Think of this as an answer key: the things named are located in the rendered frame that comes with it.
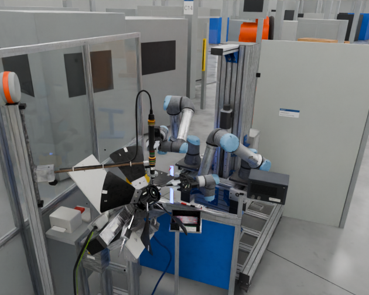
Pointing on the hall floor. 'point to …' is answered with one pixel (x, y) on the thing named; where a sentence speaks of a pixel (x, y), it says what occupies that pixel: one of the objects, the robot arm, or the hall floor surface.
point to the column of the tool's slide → (30, 197)
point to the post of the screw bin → (176, 263)
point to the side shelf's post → (82, 272)
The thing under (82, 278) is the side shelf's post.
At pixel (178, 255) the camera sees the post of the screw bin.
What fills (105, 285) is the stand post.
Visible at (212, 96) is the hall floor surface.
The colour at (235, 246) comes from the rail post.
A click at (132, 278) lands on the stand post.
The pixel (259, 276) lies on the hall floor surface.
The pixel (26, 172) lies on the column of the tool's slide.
